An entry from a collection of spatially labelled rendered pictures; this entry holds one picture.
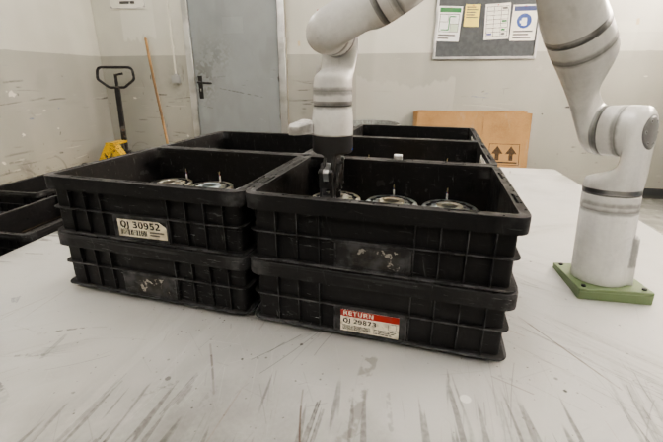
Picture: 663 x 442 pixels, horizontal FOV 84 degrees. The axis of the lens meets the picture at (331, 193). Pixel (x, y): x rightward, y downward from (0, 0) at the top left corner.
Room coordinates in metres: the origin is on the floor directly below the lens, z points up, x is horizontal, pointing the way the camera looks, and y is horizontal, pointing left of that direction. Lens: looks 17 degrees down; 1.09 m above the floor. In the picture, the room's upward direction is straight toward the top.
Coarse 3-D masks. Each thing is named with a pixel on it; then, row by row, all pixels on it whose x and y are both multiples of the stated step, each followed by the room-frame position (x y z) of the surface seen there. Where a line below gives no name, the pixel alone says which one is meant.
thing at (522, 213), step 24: (288, 168) 0.69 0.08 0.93; (480, 168) 0.70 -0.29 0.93; (264, 192) 0.53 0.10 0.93; (504, 192) 0.55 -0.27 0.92; (336, 216) 0.49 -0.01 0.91; (360, 216) 0.48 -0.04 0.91; (384, 216) 0.47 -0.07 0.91; (408, 216) 0.46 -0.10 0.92; (432, 216) 0.45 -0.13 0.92; (456, 216) 0.45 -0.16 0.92; (480, 216) 0.44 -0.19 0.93; (504, 216) 0.43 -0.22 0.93; (528, 216) 0.43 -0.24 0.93
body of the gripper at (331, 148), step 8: (320, 136) 0.65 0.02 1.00; (352, 136) 0.67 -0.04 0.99; (320, 144) 0.65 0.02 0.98; (328, 144) 0.65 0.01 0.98; (336, 144) 0.65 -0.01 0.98; (344, 144) 0.65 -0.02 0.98; (352, 144) 0.68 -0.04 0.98; (320, 152) 0.65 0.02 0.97; (328, 152) 0.65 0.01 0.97; (336, 152) 0.65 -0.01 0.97; (344, 152) 0.65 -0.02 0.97; (328, 160) 0.65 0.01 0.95; (336, 160) 0.67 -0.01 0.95; (336, 168) 0.66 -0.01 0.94
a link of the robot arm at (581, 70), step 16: (608, 32) 0.58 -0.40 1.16; (576, 48) 0.59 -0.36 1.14; (592, 48) 0.58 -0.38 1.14; (608, 48) 0.58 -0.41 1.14; (560, 64) 0.62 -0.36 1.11; (576, 64) 0.60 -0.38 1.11; (592, 64) 0.59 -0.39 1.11; (608, 64) 0.60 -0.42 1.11; (560, 80) 0.65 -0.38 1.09; (576, 80) 0.62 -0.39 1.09; (592, 80) 0.61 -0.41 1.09; (576, 96) 0.64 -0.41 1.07; (592, 96) 0.65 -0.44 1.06; (576, 112) 0.67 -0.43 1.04; (592, 112) 0.68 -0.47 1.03; (576, 128) 0.68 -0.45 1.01; (592, 128) 0.67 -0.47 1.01; (592, 144) 0.67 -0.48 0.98
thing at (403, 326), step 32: (256, 288) 0.54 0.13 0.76; (288, 288) 0.52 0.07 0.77; (320, 288) 0.50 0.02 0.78; (352, 288) 0.49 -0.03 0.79; (384, 288) 0.47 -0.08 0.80; (416, 288) 0.46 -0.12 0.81; (448, 288) 0.45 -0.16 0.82; (288, 320) 0.52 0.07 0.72; (320, 320) 0.50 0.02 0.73; (416, 320) 0.47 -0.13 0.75; (448, 320) 0.46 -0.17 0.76; (480, 320) 0.44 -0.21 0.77; (480, 352) 0.44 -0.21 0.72
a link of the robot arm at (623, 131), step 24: (600, 120) 0.67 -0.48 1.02; (624, 120) 0.64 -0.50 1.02; (648, 120) 0.63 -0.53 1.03; (600, 144) 0.66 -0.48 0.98; (624, 144) 0.63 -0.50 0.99; (648, 144) 0.63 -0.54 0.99; (624, 168) 0.62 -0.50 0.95; (648, 168) 0.64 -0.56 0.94; (600, 192) 0.64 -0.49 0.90; (624, 192) 0.62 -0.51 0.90
